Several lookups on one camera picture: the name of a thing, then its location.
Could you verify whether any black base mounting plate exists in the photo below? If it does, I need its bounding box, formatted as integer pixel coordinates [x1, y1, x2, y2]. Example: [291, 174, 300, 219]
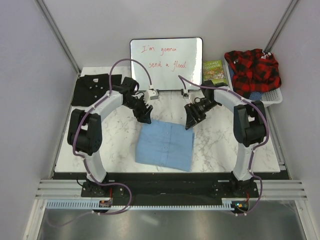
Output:
[53, 172, 259, 206]

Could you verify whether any red black plaid shirt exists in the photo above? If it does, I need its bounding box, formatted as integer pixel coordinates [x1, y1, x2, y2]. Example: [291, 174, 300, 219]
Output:
[224, 48, 282, 98]

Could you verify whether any light blue long sleeve shirt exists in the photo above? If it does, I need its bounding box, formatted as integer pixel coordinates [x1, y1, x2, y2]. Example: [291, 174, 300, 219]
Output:
[135, 119, 195, 172]

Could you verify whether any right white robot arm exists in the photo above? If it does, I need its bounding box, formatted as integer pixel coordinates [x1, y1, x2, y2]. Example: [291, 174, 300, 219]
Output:
[184, 80, 269, 197]

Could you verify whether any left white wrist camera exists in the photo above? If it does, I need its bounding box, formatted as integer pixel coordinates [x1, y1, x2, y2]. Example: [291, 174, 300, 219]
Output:
[144, 89, 159, 103]

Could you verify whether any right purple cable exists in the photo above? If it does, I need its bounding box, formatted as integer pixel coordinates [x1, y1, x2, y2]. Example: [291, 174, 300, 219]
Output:
[177, 75, 270, 217]

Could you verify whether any white dry-erase board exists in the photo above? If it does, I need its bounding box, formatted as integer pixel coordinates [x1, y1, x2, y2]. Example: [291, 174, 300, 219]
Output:
[130, 37, 203, 91]

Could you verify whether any green paperback book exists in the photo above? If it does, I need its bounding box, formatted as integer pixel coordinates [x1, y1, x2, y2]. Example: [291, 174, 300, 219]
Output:
[202, 59, 227, 84]

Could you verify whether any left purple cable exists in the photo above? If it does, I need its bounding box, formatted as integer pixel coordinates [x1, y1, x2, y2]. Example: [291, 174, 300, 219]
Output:
[71, 58, 154, 216]

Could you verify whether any white plastic basket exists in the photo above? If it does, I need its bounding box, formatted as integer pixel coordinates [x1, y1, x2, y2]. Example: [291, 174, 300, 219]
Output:
[224, 60, 283, 107]

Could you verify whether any white slotted cable duct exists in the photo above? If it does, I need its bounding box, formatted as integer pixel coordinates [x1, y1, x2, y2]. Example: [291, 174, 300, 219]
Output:
[46, 199, 235, 211]

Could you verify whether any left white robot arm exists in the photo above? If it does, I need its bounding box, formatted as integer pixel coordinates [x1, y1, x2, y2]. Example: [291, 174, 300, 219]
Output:
[67, 77, 153, 197]

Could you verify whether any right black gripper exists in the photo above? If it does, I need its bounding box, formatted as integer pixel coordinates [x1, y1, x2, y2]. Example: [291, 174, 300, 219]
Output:
[184, 98, 219, 130]

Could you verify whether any purple cable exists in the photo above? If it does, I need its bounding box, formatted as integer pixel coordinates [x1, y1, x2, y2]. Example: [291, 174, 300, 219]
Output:
[71, 58, 154, 216]
[177, 75, 270, 217]

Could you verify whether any blue checkered cloth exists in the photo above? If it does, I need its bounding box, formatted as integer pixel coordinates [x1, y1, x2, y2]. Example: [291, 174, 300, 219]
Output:
[249, 91, 262, 101]

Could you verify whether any folded black shirt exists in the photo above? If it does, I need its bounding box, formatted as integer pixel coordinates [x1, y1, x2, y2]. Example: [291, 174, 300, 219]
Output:
[71, 73, 110, 107]

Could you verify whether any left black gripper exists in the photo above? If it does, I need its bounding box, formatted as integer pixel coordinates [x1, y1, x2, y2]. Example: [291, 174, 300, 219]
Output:
[123, 94, 153, 125]

